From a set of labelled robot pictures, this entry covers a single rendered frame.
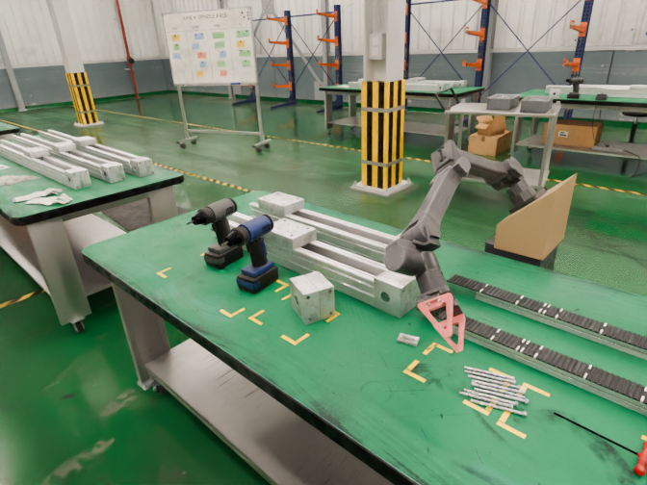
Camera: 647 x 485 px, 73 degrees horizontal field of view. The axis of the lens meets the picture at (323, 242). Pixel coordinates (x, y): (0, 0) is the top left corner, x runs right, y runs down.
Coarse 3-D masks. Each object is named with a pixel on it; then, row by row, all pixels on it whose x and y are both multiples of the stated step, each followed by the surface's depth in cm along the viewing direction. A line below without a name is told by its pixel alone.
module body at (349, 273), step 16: (272, 256) 150; (288, 256) 144; (304, 256) 138; (320, 256) 136; (336, 256) 139; (352, 256) 135; (304, 272) 141; (320, 272) 137; (336, 272) 130; (352, 272) 125; (368, 272) 131; (336, 288) 133; (352, 288) 128; (368, 288) 123
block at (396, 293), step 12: (384, 276) 120; (396, 276) 120; (408, 276) 120; (384, 288) 118; (396, 288) 116; (408, 288) 118; (384, 300) 120; (396, 300) 117; (408, 300) 119; (396, 312) 119
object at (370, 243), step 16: (256, 208) 181; (304, 224) 163; (320, 224) 159; (336, 224) 162; (352, 224) 158; (320, 240) 160; (336, 240) 154; (352, 240) 148; (368, 240) 145; (384, 240) 148; (368, 256) 146; (384, 256) 140
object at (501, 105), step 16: (496, 96) 402; (512, 96) 398; (528, 96) 381; (544, 96) 378; (448, 112) 391; (464, 112) 384; (480, 112) 377; (496, 112) 372; (512, 112) 368; (528, 112) 362; (544, 112) 356; (448, 128) 397; (544, 160) 367; (464, 176) 407; (528, 176) 401; (544, 176) 399
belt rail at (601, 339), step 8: (480, 296) 124; (488, 296) 122; (496, 304) 122; (504, 304) 121; (512, 304) 118; (520, 312) 117; (528, 312) 116; (544, 320) 113; (552, 320) 113; (560, 320) 110; (560, 328) 111; (568, 328) 110; (576, 328) 109; (584, 336) 107; (592, 336) 106; (600, 336) 105; (608, 344) 104; (616, 344) 103; (624, 344) 102; (632, 352) 101; (640, 352) 100
